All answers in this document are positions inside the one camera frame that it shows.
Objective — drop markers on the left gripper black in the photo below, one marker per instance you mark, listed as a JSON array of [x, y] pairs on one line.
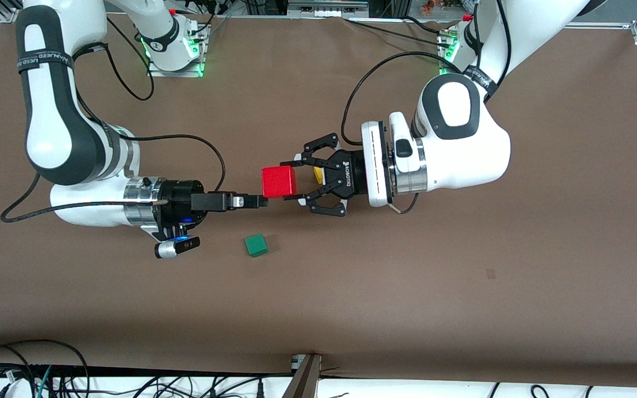
[[348, 174]]

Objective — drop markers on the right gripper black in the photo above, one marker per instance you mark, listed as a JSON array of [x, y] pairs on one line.
[[181, 200]]

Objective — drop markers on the red wooden cube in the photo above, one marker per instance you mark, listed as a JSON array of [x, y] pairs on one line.
[[278, 182]]

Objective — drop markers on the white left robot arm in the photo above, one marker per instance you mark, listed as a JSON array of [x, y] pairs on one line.
[[462, 160]]

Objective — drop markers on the yellow wooden cube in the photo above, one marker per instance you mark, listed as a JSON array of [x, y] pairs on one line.
[[318, 176]]

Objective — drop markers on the green wooden cube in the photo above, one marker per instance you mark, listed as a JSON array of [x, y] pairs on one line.
[[256, 246]]

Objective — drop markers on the brown table cover sheet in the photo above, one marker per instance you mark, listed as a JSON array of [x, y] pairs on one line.
[[407, 309]]

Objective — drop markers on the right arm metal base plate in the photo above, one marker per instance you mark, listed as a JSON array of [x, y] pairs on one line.
[[175, 73]]

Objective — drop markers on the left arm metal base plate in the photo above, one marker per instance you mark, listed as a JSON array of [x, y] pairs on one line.
[[444, 66]]

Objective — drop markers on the aluminium frame profile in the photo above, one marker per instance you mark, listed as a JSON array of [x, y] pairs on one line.
[[327, 6]]

